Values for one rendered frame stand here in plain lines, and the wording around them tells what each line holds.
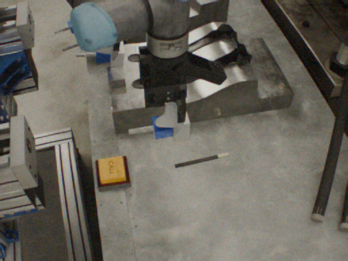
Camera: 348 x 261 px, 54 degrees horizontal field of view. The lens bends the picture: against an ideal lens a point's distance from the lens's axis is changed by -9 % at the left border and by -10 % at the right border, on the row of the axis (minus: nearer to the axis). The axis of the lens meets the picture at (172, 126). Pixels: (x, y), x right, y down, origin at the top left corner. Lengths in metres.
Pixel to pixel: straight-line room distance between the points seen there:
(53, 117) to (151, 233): 1.45
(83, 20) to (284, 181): 0.63
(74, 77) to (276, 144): 1.64
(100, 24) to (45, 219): 1.15
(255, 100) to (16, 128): 0.61
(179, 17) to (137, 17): 0.07
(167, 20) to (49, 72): 1.94
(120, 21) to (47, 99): 1.78
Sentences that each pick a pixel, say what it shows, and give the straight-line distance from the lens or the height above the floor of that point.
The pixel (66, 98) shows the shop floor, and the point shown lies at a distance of 2.25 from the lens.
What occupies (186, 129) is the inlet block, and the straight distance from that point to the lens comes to 0.80.
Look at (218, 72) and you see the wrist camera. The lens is 0.72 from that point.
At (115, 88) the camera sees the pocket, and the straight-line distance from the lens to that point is 1.00.
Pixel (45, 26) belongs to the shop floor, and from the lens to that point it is 2.92.
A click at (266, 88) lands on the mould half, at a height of 0.86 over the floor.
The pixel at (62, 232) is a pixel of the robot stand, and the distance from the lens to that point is 1.53.
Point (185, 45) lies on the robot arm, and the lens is 0.63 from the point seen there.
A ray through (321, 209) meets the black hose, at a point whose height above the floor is 0.83.
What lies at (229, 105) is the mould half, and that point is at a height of 0.85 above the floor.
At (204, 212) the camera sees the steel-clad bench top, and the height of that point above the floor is 0.80.
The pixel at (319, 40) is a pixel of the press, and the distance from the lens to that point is 1.41.
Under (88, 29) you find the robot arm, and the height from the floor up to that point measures 1.27.
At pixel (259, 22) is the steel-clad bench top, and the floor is 0.80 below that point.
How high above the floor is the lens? 1.56
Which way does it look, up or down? 51 degrees down
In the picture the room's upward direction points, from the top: straight up
